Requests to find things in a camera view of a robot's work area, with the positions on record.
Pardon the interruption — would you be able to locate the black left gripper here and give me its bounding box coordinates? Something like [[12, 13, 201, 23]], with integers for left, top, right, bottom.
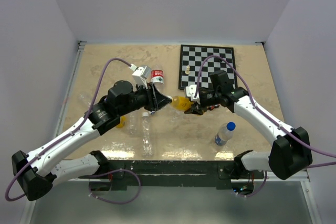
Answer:
[[118, 80, 171, 116]]

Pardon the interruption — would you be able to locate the yellow tea bottle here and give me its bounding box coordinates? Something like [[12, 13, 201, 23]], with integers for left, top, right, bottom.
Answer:
[[171, 96, 194, 111]]

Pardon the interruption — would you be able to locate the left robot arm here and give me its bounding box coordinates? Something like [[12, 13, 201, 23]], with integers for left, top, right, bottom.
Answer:
[[12, 80, 172, 201]]

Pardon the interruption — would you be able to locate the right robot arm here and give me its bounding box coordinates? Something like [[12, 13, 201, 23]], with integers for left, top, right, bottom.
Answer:
[[184, 70, 312, 180]]

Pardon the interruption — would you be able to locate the red label clear bottle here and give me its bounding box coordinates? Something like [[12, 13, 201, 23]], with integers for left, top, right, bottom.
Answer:
[[151, 64, 164, 93]]

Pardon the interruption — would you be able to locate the clear bottle white cap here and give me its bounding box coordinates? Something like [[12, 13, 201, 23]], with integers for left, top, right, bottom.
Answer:
[[127, 111, 155, 136]]

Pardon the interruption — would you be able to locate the blue cap Pepsi bottle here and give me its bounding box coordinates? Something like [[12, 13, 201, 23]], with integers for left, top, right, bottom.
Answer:
[[214, 122, 236, 146]]

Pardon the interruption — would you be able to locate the long clear crushed bottle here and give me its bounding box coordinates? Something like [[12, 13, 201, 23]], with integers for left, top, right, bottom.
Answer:
[[142, 112, 153, 157]]

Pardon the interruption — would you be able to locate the clear bottle far left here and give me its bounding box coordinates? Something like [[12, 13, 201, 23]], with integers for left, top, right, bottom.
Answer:
[[78, 92, 92, 107]]

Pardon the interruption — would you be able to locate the cartoon fridge magnet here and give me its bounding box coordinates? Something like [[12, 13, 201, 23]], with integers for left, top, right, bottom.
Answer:
[[207, 104, 220, 111]]

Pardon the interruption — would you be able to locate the white chess piece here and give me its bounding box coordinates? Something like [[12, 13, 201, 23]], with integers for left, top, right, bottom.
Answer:
[[185, 66, 190, 75]]

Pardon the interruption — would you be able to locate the black white chessboard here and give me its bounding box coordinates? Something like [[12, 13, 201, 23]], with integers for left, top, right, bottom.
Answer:
[[178, 45, 237, 90]]

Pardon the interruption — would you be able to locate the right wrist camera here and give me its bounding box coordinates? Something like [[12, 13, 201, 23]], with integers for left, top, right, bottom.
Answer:
[[184, 84, 200, 104]]

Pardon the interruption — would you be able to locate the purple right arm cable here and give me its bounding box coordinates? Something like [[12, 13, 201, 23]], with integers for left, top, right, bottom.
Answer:
[[195, 55, 336, 169]]

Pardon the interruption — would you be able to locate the black base frame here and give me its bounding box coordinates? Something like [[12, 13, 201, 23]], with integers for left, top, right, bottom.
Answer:
[[89, 151, 264, 191]]

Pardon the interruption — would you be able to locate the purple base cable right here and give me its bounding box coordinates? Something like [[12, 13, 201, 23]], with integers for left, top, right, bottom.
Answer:
[[235, 171, 268, 198]]

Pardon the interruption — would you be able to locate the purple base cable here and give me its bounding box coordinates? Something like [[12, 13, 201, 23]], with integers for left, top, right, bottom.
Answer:
[[235, 171, 268, 198], [88, 168, 142, 204]]

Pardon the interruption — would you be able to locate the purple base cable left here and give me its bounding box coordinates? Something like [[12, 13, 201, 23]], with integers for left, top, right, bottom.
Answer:
[[88, 168, 142, 204]]

